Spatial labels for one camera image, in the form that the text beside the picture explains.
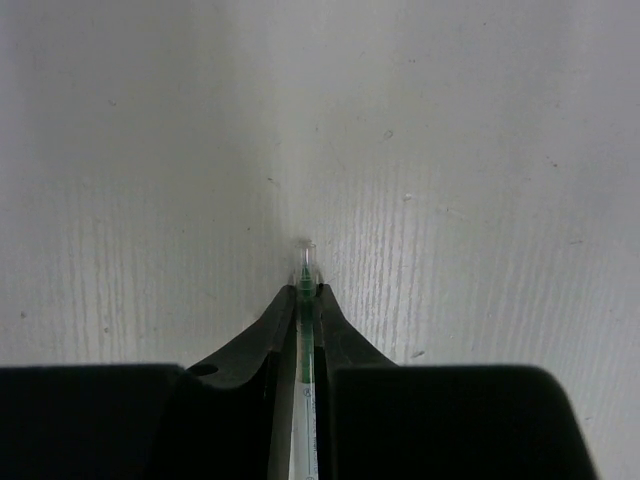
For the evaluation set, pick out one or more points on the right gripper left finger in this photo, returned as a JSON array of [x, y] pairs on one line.
[[230, 415]]

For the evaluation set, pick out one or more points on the green gel pen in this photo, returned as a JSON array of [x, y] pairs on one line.
[[304, 427]]

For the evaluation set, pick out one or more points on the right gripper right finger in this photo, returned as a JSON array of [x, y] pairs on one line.
[[338, 345]]

